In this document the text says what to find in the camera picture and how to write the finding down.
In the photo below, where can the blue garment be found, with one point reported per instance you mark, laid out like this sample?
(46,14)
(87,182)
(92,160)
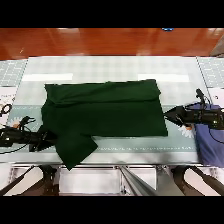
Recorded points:
(210,150)

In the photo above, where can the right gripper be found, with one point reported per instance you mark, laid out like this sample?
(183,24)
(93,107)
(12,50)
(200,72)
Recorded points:
(188,115)

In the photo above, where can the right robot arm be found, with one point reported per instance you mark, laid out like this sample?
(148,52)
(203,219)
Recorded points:
(213,116)

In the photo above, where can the silver frame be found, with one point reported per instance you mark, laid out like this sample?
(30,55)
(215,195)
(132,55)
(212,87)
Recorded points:
(140,181)

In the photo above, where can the dark green T-shirt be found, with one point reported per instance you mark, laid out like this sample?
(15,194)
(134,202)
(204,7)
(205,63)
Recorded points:
(106,110)

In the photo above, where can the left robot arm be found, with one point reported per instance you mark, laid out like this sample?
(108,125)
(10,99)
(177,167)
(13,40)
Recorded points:
(13,137)

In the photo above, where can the blue object on floor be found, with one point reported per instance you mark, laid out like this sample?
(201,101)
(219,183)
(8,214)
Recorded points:
(167,29)

